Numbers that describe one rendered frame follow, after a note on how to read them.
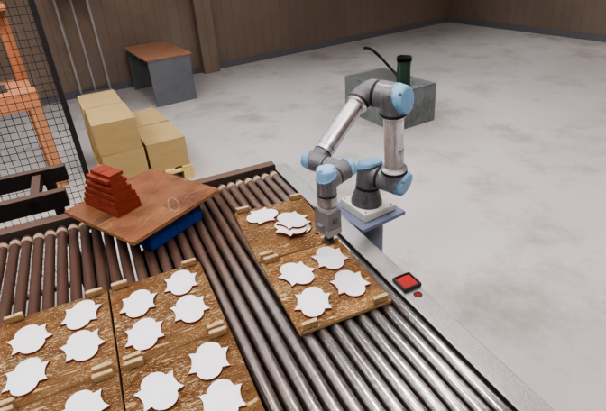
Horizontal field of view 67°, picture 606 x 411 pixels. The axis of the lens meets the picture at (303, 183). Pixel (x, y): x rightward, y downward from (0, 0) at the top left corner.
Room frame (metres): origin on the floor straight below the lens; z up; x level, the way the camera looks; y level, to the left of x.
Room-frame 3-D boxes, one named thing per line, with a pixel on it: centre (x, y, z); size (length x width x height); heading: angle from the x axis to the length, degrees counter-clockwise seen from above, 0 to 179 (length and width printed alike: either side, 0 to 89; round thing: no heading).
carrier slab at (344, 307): (1.34, -0.04, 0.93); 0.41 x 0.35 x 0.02; 21
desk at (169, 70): (7.29, 2.12, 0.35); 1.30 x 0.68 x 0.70; 31
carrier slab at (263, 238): (1.74, 0.10, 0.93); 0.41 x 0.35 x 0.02; 19
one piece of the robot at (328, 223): (1.46, -0.07, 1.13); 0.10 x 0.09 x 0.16; 124
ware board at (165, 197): (1.88, 0.75, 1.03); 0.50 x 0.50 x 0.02; 54
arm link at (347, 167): (1.55, -0.14, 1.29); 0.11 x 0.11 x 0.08; 48
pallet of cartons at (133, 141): (4.52, 1.72, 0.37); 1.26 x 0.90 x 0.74; 24
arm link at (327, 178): (1.47, -0.09, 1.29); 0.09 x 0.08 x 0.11; 138
